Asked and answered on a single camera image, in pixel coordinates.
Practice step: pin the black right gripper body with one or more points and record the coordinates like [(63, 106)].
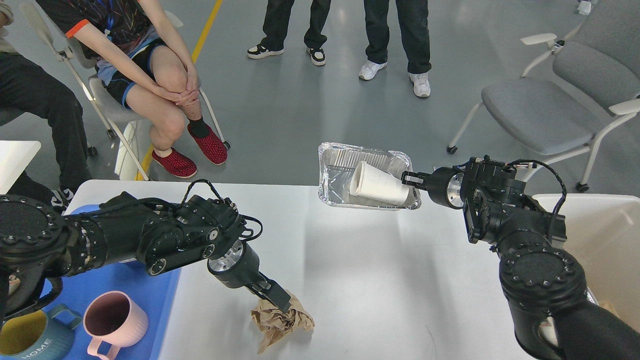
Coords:
[(444, 187)]

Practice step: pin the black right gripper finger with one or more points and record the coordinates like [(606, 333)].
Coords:
[(420, 187), (414, 179)]

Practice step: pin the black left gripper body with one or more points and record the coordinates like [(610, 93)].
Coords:
[(239, 267)]

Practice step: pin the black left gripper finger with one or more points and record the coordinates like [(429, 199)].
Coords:
[(270, 290)]

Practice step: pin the brown paper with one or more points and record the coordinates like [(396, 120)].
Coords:
[(276, 324), (607, 305)]

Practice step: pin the white paper cup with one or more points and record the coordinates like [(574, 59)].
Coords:
[(372, 183)]

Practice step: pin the aluminium foil tray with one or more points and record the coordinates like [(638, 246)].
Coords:
[(337, 163)]

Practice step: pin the pink ribbed mug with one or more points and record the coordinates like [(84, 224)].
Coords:
[(113, 321)]

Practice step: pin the teal mug yellow inside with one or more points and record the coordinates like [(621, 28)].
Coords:
[(42, 335)]

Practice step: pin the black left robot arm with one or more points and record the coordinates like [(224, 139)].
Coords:
[(39, 247)]

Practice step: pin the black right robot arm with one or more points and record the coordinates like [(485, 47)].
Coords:
[(545, 286)]

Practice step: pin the grey office chair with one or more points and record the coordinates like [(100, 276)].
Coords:
[(601, 59)]

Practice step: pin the blue plastic tray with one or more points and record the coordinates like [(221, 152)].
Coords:
[(154, 294)]

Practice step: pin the white plastic bin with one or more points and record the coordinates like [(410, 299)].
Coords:
[(603, 234)]

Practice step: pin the brown paper inside bin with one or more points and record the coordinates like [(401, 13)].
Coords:
[(607, 305)]

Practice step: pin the seated person black shirt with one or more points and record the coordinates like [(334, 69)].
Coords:
[(145, 75)]

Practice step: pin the white side table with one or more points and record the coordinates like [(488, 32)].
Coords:
[(15, 155)]

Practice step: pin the person in black trousers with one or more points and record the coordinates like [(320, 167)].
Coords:
[(25, 86)]

